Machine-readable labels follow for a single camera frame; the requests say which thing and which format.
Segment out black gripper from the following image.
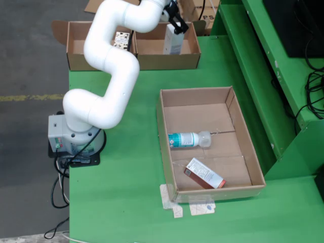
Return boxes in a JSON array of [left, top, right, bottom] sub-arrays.
[[163, 0, 190, 35]]

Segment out white d'Alba carton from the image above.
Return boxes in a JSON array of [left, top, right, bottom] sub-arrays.
[[163, 24, 185, 55]]

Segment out grey robot base box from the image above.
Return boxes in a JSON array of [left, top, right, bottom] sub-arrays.
[[48, 115, 69, 154]]

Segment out white box black spots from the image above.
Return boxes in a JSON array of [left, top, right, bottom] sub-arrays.
[[113, 31, 132, 51]]

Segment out flattened cardboard sheet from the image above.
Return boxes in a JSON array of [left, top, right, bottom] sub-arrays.
[[85, 0, 142, 13]]

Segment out shallow cardboard tray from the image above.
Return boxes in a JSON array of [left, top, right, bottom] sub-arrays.
[[156, 86, 266, 204]]

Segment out stacked floor cartons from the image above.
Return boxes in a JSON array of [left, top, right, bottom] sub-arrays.
[[177, 0, 221, 36]]

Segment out green metal shelf unit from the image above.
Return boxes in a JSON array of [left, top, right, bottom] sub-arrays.
[[211, 0, 324, 182]]

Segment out black computer monitor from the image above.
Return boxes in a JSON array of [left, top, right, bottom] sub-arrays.
[[262, 0, 324, 58]]

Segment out white bottle teal label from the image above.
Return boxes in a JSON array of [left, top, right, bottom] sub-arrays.
[[168, 130, 212, 150]]

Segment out white and red carton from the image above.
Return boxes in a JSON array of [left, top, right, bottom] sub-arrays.
[[183, 157, 227, 190]]

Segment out clear tape patch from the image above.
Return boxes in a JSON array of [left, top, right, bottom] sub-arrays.
[[159, 183, 178, 210]]

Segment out wide white sticker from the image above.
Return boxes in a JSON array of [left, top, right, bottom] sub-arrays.
[[189, 201, 217, 216]]

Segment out small white sticker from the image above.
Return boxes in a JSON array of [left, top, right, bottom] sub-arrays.
[[172, 204, 184, 219]]

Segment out black tangled cables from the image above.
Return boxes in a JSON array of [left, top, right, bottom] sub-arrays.
[[295, 32, 324, 119]]

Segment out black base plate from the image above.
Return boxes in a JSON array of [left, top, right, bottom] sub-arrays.
[[48, 111, 107, 168]]

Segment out white floor cable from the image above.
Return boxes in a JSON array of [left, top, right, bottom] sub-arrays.
[[57, 161, 86, 243]]

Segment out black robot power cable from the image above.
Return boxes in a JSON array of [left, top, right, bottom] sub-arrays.
[[44, 151, 76, 240]]

